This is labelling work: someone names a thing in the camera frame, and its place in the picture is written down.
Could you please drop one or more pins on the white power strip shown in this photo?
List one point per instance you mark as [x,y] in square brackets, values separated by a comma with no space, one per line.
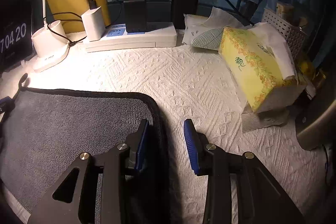
[158,35]

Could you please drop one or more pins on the leaf pattern tissue pack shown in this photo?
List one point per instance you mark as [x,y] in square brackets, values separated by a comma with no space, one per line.
[206,33]

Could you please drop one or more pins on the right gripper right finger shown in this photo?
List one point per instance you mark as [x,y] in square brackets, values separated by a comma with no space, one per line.
[260,198]

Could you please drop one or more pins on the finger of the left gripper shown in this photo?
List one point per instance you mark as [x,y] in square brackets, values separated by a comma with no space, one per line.
[6,105]

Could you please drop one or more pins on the white desk lamp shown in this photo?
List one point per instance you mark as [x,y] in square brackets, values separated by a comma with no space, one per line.
[51,44]

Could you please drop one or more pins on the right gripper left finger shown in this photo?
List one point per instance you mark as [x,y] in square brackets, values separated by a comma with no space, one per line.
[72,198]

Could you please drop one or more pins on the yellow tissue box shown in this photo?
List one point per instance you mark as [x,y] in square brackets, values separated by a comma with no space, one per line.
[262,65]

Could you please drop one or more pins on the tablet showing clock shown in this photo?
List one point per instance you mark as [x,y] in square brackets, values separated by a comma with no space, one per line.
[16,31]

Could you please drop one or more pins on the white perforated basket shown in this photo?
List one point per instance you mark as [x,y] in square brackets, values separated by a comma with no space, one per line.
[281,16]

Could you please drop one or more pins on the white charger adapter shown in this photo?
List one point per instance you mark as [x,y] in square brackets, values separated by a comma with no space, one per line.
[93,22]

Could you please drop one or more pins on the black charger block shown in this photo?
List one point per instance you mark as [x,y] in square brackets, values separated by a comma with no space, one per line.
[135,16]

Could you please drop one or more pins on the purple and grey towel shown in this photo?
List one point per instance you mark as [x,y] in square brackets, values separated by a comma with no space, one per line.
[48,129]

